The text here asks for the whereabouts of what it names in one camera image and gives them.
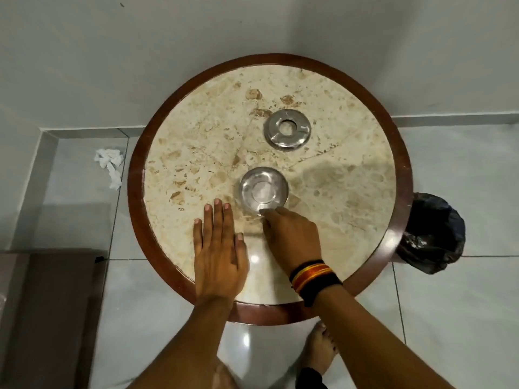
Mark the crumpled white tissue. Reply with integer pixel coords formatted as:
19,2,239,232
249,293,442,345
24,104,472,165
94,148,124,191

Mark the steel lid with centre hole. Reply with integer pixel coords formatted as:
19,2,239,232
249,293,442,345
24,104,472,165
264,109,312,152

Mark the person's right foot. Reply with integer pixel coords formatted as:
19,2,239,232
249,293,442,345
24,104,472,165
302,321,339,376

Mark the person's right hand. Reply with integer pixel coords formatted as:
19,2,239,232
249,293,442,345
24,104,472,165
259,206,323,279

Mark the person's left hand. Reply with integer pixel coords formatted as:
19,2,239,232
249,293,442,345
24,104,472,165
193,199,249,305

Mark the person's right forearm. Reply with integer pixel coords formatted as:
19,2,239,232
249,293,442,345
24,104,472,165
311,285,461,389

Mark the person's black trouser leg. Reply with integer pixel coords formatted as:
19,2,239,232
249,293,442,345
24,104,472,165
295,367,329,389

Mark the black red yellow thread wristband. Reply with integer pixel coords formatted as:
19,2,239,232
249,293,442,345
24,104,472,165
289,260,344,308

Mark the person's left forearm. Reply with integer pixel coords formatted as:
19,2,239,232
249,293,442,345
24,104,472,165
129,295,237,389

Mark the round marble table, wooden rim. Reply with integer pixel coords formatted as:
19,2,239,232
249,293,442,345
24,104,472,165
127,53,414,326

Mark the bin with black bag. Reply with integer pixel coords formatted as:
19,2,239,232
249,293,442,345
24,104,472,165
395,193,466,275

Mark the round steel cup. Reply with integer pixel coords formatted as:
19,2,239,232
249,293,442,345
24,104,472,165
237,166,290,217

